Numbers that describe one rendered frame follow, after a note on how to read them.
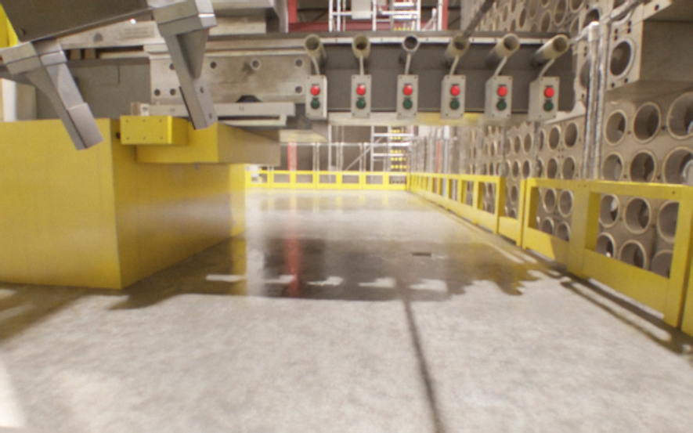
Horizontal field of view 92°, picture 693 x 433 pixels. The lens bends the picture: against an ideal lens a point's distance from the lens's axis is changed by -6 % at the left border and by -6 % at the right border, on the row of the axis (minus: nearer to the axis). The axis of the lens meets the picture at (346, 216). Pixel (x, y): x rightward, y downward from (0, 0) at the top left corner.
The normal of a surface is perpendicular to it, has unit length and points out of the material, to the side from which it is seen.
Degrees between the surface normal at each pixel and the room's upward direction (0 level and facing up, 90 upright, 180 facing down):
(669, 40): 90
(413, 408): 0
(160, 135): 90
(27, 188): 90
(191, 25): 113
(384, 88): 90
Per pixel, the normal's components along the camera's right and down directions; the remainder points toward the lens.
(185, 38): -0.08, 0.51
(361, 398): 0.01, -0.99
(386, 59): -0.07, 0.13
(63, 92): 0.98, -0.10
